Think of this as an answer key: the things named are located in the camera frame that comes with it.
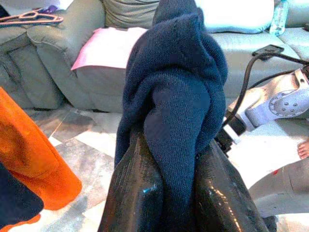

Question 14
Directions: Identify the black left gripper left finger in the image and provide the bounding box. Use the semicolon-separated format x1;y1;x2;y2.
98;131;168;232

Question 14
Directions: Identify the pink plastic hanger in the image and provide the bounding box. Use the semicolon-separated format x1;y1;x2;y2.
0;8;64;28

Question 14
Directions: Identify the navy blue garment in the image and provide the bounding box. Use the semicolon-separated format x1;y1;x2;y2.
114;0;229;232

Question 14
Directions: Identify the white pillow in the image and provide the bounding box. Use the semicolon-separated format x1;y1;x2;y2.
195;0;275;34

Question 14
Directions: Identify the person bare foot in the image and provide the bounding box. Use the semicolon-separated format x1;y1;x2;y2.
298;140;309;160

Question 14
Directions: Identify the purple cloth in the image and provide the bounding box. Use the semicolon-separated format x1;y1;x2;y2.
38;5;60;14

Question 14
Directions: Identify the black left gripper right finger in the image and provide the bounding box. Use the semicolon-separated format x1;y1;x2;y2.
193;139;270;232

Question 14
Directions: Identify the orange shirt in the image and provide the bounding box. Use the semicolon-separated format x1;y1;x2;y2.
0;87;83;232

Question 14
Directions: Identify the pink flat sheet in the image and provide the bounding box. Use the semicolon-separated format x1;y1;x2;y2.
70;27;148;71

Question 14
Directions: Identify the dark green sofa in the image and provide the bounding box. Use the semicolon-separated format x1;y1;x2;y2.
0;0;309;113

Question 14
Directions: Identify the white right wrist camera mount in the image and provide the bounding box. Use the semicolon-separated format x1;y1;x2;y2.
223;125;241;145

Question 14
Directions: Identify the black shirt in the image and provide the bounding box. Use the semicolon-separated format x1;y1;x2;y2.
0;161;44;227

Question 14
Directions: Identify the clear plastic bottle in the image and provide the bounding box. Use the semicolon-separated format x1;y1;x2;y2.
269;0;289;37

